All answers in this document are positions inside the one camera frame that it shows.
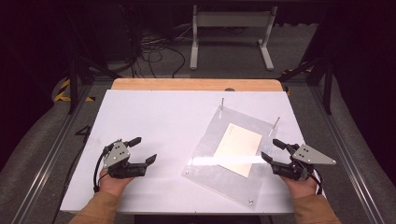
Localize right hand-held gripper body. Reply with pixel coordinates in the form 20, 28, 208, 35
271, 143, 337, 182

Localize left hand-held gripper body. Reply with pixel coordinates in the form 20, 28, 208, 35
102, 139, 148, 180

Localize clear acrylic panel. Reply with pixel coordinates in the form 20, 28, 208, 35
181, 105, 283, 210

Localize person's left hand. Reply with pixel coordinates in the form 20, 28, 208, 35
98, 169, 135, 198

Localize person's right hand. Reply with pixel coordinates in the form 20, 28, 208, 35
279, 174, 321, 200

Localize white board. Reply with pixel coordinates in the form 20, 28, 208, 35
60, 89, 328, 216

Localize cream paper card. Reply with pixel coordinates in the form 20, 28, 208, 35
213, 122, 263, 179

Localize black metal stand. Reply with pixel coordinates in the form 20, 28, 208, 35
278, 31, 335, 116
64, 8, 123, 115

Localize yellow black floor tape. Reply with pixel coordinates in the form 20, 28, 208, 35
281, 61, 313, 76
53, 78, 96, 104

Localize wooden table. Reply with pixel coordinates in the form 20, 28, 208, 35
110, 77, 284, 92

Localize white metal stand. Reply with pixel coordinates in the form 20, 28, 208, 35
189, 4, 278, 72

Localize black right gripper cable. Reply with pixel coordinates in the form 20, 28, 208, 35
307, 167, 325, 196

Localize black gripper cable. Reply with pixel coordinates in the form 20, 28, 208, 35
92, 146, 110, 193
307, 167, 325, 196

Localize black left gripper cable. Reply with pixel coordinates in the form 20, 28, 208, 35
92, 146, 110, 193

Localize aluminium rail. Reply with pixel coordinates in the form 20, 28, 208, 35
11, 83, 94, 224
307, 83, 388, 224

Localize black floor cables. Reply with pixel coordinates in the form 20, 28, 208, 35
129, 26, 188, 78

